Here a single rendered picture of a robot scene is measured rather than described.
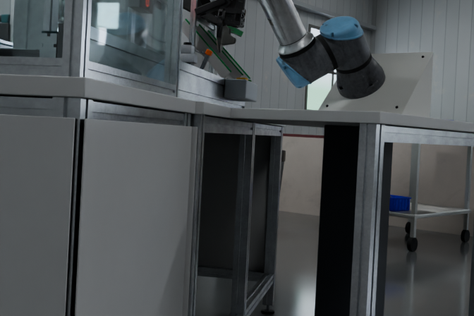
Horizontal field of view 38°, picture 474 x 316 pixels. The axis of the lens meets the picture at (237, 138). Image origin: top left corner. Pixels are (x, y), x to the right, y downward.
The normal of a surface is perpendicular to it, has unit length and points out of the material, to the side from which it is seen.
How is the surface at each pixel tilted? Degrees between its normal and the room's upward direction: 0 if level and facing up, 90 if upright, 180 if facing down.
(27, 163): 90
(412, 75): 46
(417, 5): 90
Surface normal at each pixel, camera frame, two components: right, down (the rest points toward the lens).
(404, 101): -0.40, -0.72
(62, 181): -0.20, 0.00
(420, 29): -0.62, -0.03
